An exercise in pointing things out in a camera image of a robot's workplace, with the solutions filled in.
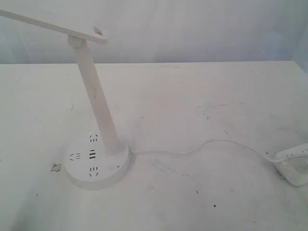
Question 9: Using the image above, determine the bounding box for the white desk lamp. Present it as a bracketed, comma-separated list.
[0, 6, 130, 190]

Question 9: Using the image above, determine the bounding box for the small torn paper scrap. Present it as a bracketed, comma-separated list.
[51, 163, 62, 172]

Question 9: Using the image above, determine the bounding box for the white power strip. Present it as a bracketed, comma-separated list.
[265, 143, 308, 187]

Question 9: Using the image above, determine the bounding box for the white power cord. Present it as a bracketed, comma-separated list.
[127, 139, 282, 164]

